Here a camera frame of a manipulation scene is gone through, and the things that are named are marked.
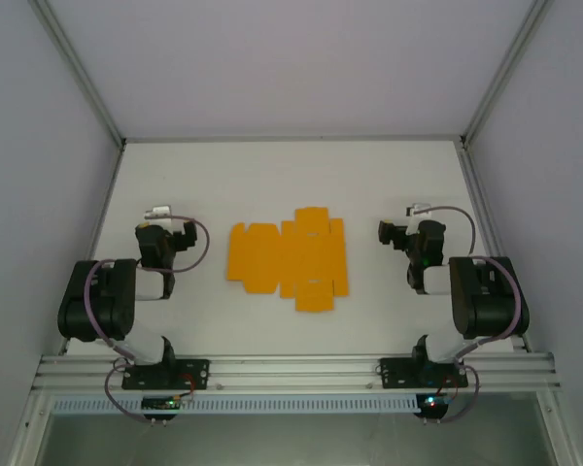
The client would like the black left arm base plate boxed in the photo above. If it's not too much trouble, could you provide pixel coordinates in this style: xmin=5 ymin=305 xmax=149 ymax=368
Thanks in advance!
xmin=120 ymin=357 xmax=211 ymax=391

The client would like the aluminium mounting rail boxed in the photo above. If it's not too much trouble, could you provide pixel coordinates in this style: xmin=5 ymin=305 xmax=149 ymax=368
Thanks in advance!
xmin=31 ymin=352 xmax=563 ymax=392

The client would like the orange paper box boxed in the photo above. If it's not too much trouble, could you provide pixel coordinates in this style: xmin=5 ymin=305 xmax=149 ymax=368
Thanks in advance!
xmin=224 ymin=207 xmax=350 ymax=314

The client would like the left green circuit board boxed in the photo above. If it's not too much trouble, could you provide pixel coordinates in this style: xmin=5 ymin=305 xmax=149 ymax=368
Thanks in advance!
xmin=141 ymin=396 xmax=182 ymax=412

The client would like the slotted light blue cable duct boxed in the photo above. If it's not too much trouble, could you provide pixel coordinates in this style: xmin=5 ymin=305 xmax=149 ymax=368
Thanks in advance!
xmin=51 ymin=395 xmax=419 ymax=414

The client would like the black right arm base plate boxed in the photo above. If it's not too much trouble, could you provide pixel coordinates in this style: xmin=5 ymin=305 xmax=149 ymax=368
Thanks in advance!
xmin=378 ymin=357 xmax=469 ymax=389

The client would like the aluminium frame leg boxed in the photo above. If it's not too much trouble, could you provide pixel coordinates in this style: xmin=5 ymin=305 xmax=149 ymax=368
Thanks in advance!
xmin=7 ymin=390 xmax=54 ymax=466
xmin=533 ymin=390 xmax=582 ymax=466

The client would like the aluminium table side rail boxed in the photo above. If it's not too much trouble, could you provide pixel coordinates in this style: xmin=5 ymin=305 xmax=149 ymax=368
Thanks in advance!
xmin=458 ymin=144 xmax=532 ymax=353
xmin=55 ymin=143 xmax=126 ymax=358

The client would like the aluminium frame post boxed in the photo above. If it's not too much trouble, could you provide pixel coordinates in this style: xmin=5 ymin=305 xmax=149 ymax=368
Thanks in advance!
xmin=28 ymin=0 xmax=126 ymax=148
xmin=460 ymin=0 xmax=553 ymax=147

